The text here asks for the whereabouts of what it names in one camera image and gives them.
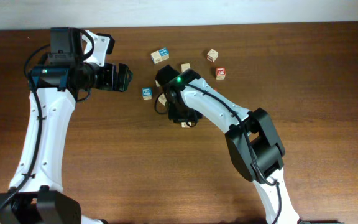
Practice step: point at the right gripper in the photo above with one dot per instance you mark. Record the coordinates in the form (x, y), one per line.
(173, 116)

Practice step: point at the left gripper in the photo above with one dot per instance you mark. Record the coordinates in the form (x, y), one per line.
(109, 81)

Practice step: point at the wooden block yellow side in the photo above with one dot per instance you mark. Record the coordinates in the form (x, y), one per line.
(184, 125)

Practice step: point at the wooden block red A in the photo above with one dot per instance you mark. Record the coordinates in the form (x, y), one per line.
(185, 67)

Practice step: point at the red E wooden block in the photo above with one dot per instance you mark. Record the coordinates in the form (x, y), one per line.
(220, 73)

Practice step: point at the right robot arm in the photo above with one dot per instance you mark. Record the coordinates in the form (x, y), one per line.
(254, 146)

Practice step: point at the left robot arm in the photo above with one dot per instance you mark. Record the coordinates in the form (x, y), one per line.
(73, 61)

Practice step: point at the wooden block elephant picture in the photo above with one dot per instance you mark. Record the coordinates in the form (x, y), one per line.
(162, 99)

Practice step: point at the blue 5 wooden block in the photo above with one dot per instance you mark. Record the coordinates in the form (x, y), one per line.
(147, 93)

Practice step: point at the plain wooden block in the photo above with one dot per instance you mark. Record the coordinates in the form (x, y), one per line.
(156, 57)

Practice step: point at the blue topped wooden block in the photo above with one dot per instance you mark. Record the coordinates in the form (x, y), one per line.
(164, 54)

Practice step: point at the wooden block far right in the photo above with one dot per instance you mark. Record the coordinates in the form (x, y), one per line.
(212, 55)

